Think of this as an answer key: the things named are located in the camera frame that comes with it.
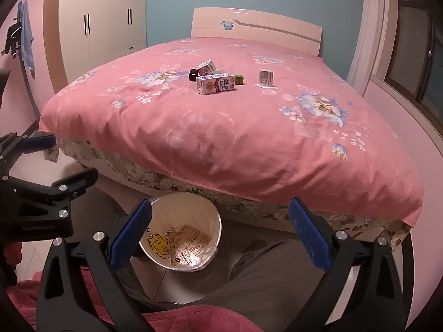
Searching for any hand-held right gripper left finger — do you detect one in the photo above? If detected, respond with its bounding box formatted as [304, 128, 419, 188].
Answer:
[36, 197, 153, 332]

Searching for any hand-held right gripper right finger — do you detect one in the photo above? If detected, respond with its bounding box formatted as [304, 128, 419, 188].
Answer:
[287, 197, 413, 332]

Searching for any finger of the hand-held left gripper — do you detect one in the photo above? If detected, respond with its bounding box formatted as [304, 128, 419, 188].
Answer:
[0, 168, 99, 222]
[0, 131, 57, 180]

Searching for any large white milk carton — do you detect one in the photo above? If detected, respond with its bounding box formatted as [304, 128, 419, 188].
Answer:
[196, 72, 238, 95]

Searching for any small white carton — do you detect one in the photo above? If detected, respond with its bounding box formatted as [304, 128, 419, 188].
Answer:
[196, 59, 218, 76]

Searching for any white trash bin with bag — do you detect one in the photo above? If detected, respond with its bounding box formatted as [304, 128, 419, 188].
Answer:
[140, 194, 221, 272]

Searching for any person's left hand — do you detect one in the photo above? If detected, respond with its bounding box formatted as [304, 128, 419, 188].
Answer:
[3, 240, 23, 277]

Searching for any person's right leg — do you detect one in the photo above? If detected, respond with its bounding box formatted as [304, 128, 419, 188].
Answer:
[136, 239, 357, 320]

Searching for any floral mattress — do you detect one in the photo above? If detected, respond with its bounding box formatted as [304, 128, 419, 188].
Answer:
[55, 135, 412, 250]

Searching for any orange snack wrapper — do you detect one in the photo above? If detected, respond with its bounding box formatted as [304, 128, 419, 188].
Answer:
[166, 224, 213, 254]

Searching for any blue hanging cloth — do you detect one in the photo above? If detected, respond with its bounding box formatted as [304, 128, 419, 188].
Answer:
[17, 1, 36, 79]

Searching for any black hanging object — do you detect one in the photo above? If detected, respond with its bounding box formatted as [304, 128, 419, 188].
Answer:
[1, 17, 23, 60]

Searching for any pink fleece garment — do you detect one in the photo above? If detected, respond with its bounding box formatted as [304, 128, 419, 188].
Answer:
[14, 269, 265, 332]

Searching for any pink floral bedsheet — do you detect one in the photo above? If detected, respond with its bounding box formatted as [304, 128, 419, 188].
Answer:
[38, 38, 426, 227]

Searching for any cream wardrobe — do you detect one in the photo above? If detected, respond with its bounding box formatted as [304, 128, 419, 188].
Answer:
[43, 0, 148, 95]

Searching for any cream bed headboard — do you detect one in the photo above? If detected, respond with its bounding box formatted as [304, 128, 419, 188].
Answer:
[191, 7, 323, 56]

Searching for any dark framed window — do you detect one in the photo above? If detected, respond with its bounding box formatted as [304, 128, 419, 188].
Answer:
[370, 0, 443, 120]

